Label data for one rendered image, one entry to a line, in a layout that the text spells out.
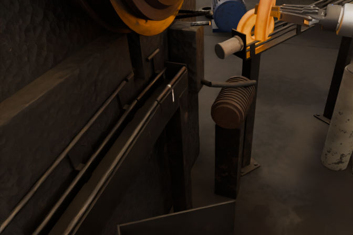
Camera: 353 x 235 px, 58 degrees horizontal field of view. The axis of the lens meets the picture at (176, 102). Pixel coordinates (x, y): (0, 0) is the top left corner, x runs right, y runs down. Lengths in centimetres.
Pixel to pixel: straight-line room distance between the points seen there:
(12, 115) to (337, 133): 134
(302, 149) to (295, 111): 33
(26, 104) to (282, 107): 169
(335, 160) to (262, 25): 90
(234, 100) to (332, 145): 64
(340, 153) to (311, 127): 35
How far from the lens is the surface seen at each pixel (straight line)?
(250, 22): 123
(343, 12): 101
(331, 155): 169
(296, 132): 191
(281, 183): 161
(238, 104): 116
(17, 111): 62
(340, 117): 156
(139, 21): 70
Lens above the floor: 118
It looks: 34 degrees down
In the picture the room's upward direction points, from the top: 4 degrees counter-clockwise
